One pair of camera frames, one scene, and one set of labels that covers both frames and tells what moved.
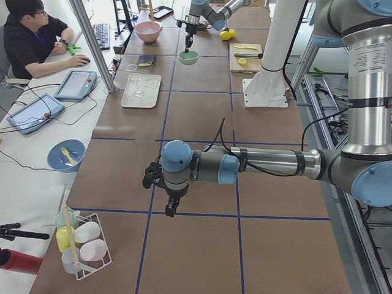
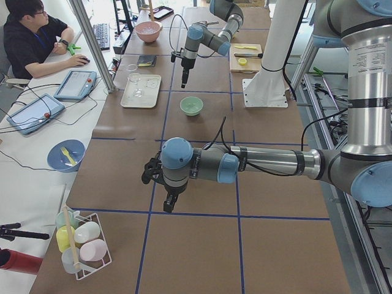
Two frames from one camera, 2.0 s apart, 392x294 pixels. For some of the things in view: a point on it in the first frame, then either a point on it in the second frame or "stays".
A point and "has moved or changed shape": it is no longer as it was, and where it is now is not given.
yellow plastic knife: x=246 y=47 stays
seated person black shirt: x=29 y=39 stays
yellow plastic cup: x=62 y=237 stays
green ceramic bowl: x=188 y=58 has moved or changed shape
